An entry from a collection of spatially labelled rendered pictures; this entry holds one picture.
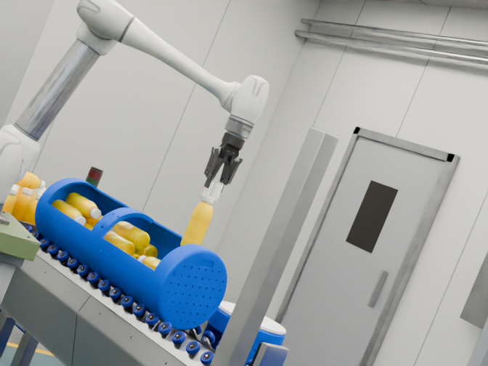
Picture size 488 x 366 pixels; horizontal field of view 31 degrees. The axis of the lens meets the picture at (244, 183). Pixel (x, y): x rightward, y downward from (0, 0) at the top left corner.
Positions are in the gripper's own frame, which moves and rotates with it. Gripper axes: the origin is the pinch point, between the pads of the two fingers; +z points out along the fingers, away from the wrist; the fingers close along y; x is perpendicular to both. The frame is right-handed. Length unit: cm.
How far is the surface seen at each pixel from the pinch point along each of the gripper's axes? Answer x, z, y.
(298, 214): -71, -7, -33
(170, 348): -23, 49, -11
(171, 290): -11.0, 34.4, -9.5
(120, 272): 12.0, 37.8, -13.0
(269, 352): -54, 35, -3
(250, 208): 389, 28, 407
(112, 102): 447, -15, 249
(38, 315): 51, 70, -10
